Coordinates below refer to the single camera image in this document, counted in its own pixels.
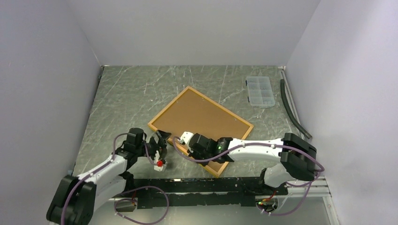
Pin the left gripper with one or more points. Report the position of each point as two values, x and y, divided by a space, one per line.
160 146

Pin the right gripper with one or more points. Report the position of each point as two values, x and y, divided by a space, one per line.
192 153

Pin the brown backing board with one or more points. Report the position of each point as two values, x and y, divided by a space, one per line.
192 111

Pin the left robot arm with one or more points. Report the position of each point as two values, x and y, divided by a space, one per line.
77 197

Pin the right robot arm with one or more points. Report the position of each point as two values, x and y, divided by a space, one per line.
294 157

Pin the clear plastic organizer box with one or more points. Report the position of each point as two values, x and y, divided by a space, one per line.
260 92

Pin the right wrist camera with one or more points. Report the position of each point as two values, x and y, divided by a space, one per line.
185 138

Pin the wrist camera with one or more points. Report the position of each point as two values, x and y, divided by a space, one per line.
160 164
185 138

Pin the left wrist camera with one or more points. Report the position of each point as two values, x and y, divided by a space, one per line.
160 164

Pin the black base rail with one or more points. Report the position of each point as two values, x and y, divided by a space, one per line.
243 191

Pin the aluminium extrusion frame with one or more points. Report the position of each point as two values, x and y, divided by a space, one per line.
298 191

